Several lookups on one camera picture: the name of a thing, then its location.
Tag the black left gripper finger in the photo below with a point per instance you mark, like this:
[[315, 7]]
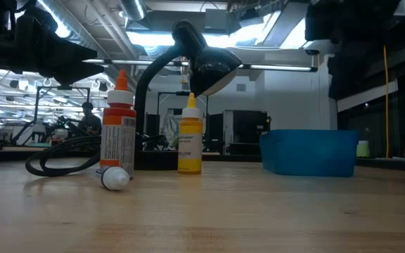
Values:
[[72, 51], [76, 74]]

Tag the large orange food coloring bottle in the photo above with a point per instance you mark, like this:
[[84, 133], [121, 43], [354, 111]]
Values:
[[118, 140]]

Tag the large yellow food coloring bottle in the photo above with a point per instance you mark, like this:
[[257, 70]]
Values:
[[190, 140]]

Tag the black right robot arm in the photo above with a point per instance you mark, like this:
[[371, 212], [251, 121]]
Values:
[[350, 19]]

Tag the person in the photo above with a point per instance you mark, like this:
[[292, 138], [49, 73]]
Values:
[[90, 123]]

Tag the black desk lamp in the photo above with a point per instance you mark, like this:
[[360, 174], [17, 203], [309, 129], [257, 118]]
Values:
[[209, 70]]

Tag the black computer cabinet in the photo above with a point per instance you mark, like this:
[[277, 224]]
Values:
[[248, 130]]

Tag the rig light bar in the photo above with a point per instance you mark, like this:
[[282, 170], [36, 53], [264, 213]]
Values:
[[276, 67]]

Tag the teal plastic bin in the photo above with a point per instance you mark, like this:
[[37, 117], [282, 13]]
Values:
[[308, 152]]

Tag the pale green container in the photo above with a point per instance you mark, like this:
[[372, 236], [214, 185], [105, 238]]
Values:
[[363, 150]]

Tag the black aluminium table frame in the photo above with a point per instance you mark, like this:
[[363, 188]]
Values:
[[230, 157]]

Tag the black dome camera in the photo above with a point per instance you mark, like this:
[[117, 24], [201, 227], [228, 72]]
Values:
[[311, 52]]

